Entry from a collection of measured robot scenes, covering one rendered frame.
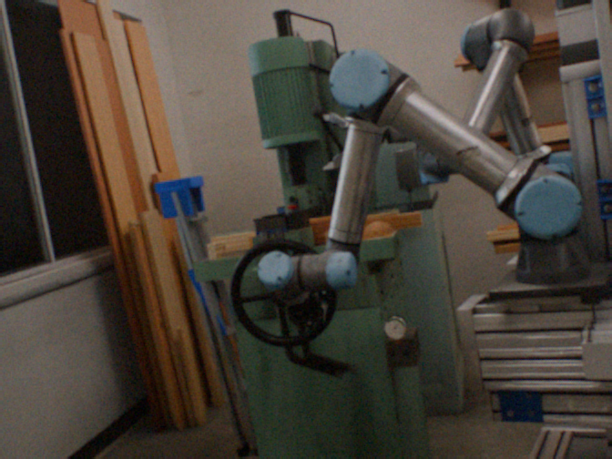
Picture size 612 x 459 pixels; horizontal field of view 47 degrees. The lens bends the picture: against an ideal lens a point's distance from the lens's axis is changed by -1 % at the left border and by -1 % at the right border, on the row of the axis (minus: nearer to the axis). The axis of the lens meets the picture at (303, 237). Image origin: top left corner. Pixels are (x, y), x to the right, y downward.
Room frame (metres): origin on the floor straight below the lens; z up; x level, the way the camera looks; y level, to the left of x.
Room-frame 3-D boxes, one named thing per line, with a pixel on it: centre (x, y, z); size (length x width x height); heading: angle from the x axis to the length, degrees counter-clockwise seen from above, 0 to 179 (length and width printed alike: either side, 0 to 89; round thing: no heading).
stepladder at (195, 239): (2.90, 0.42, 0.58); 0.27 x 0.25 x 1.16; 78
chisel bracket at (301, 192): (2.16, -0.02, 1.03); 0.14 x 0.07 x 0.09; 165
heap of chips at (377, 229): (2.00, -0.21, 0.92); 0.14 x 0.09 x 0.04; 165
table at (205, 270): (2.04, 0.03, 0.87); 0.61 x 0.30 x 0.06; 75
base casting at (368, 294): (2.26, -0.04, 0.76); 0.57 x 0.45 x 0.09; 165
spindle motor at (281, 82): (2.14, -0.01, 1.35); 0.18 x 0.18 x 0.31
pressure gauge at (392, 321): (1.87, -0.21, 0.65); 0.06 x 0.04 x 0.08; 75
